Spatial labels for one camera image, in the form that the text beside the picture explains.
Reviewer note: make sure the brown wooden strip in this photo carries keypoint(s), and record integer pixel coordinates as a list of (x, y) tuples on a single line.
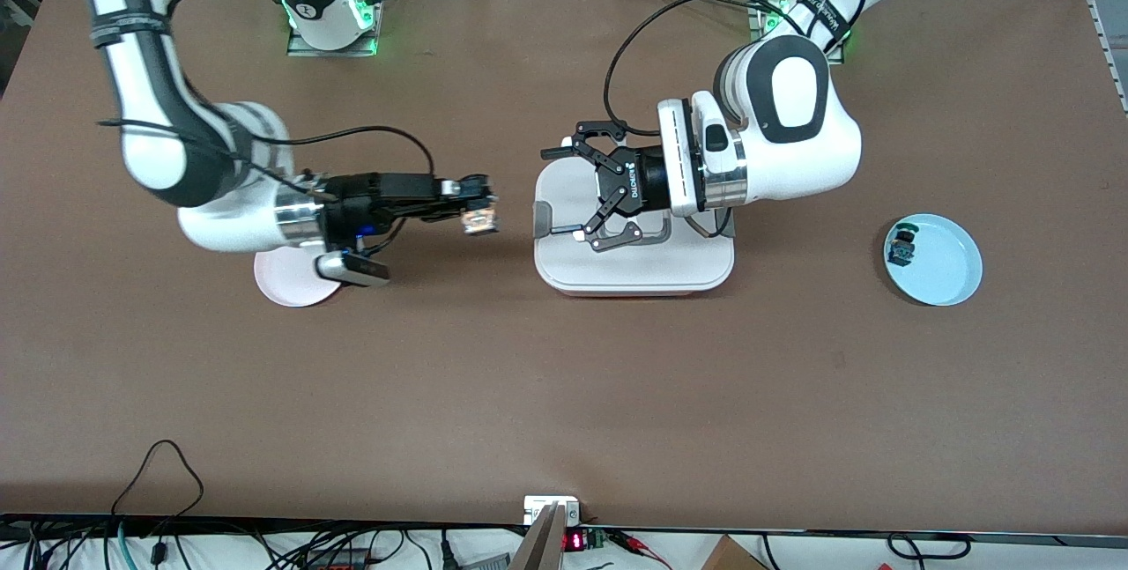
[(539, 548)]

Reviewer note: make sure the light blue plate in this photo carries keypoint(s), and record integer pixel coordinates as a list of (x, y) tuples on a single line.
[(947, 275)]

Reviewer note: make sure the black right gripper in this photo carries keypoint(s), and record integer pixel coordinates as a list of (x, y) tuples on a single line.
[(359, 197)]

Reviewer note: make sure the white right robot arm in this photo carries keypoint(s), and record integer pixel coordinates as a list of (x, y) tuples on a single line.
[(150, 94)]

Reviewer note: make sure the green and black switch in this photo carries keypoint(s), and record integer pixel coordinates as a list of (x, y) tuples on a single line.
[(901, 246)]

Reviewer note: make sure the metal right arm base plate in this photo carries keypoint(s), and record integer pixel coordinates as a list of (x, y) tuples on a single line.
[(304, 51)]

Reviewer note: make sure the white lunch box grey latches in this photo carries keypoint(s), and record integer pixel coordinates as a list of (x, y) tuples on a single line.
[(687, 263)]

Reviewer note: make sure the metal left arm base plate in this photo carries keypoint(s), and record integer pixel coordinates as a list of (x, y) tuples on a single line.
[(760, 33)]

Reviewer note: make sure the orange and black switch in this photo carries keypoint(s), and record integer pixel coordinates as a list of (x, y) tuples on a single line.
[(480, 222)]

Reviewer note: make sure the small white device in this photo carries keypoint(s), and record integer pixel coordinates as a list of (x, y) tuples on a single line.
[(538, 507)]

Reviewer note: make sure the brown cardboard box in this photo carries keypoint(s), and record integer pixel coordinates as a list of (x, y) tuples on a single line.
[(731, 557)]

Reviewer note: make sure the pink plate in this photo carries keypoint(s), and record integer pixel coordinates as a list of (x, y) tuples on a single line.
[(282, 288)]

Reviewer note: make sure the red digit display module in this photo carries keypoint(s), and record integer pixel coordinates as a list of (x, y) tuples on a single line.
[(575, 541)]

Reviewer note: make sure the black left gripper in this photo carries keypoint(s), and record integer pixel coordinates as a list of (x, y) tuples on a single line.
[(641, 181)]

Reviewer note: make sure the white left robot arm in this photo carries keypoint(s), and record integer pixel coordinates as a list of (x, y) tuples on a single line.
[(793, 147)]

